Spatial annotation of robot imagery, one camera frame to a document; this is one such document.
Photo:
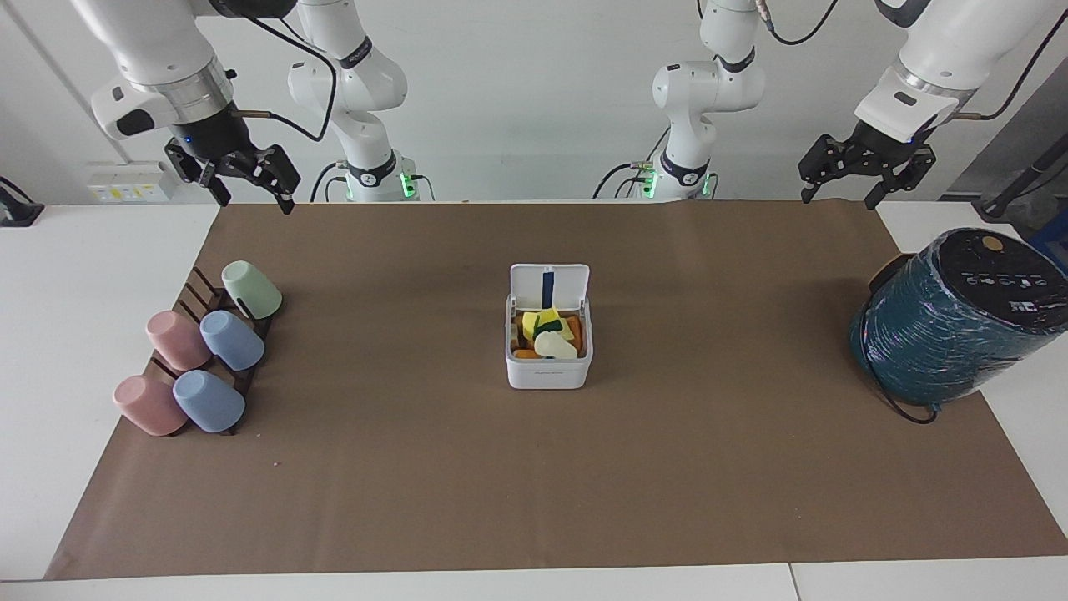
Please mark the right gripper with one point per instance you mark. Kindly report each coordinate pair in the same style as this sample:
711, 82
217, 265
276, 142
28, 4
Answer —
213, 133

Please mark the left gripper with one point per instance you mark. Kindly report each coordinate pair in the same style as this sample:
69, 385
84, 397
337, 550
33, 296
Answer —
889, 148

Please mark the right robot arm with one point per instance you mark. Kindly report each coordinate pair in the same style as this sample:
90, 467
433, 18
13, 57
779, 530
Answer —
163, 50

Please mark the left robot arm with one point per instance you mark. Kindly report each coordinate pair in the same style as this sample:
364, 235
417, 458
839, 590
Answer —
943, 50

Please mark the white trash can with lid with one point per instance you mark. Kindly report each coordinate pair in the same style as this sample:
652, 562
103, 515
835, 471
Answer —
549, 373

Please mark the green cup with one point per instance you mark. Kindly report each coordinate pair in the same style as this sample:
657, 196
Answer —
253, 289

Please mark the dark brown cup rack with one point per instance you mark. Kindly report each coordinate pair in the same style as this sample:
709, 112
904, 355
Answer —
198, 294

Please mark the black stand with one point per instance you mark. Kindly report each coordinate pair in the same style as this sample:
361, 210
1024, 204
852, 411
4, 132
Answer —
1014, 188
15, 209

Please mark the blue cup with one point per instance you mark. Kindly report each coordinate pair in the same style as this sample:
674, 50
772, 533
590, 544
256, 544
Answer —
232, 340
209, 401

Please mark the pink cup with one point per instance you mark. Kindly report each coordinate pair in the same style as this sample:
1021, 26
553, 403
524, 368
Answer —
177, 339
148, 405

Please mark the teal appliance wrapped in film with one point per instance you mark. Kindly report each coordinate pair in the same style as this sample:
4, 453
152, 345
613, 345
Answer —
951, 325

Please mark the yellow sponge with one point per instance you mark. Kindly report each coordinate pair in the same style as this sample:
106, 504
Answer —
544, 319

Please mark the orange scrap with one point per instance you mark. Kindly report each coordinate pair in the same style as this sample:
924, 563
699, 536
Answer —
526, 354

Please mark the cream white scrap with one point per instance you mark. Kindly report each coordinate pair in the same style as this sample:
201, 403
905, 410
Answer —
554, 345

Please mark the white wall socket strip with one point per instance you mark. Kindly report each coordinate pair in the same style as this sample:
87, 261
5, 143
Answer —
125, 181

